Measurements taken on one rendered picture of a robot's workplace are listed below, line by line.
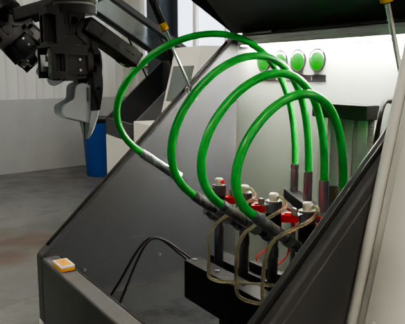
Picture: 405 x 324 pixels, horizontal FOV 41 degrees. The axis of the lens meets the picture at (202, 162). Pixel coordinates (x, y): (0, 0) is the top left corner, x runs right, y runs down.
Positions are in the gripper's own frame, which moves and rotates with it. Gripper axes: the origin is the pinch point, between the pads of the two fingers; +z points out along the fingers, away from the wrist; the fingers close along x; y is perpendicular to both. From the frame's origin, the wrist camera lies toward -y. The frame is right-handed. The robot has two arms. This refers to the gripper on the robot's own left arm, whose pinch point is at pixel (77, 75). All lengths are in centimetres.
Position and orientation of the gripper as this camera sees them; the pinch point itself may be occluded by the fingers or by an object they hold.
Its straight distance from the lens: 111.2
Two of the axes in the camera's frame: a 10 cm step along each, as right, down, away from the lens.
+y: -7.2, 6.9, -0.4
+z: 6.9, 7.2, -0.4
